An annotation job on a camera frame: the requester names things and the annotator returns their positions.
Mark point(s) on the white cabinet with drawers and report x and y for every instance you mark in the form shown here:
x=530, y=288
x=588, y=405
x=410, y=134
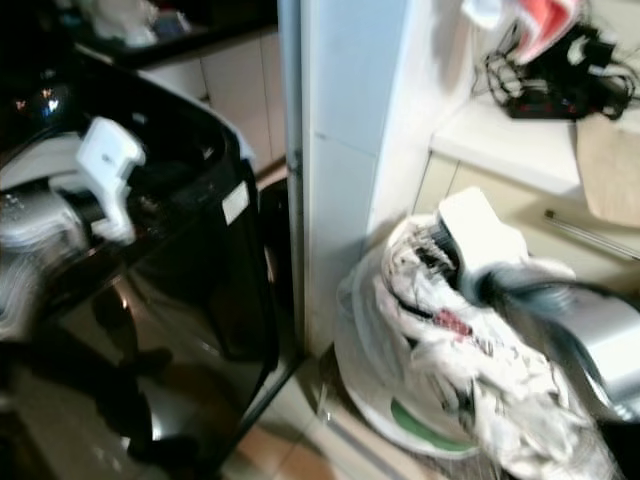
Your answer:
x=510, y=150

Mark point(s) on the red and white bag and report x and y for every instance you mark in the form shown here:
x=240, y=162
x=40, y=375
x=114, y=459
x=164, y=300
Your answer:
x=545, y=22

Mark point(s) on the white patterned garment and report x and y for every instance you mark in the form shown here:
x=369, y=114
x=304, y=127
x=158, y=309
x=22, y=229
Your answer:
x=480, y=380

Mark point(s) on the white laundry basket green base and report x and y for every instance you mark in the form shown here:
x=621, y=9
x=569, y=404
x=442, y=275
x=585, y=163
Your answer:
x=370, y=360

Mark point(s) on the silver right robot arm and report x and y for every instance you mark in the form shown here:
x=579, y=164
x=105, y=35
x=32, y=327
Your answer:
x=585, y=325

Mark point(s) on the beige cloth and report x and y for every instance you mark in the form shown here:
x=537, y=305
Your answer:
x=610, y=168

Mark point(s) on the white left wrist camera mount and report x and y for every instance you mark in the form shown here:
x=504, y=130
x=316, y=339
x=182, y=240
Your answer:
x=112, y=155

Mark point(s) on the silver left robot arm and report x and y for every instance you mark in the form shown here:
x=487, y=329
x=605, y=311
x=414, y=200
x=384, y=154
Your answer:
x=32, y=240

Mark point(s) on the black top-load washing machine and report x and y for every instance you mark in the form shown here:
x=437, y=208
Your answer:
x=210, y=300

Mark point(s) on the white crumpled cloth heap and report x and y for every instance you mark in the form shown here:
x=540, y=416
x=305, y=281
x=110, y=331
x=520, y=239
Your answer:
x=125, y=20

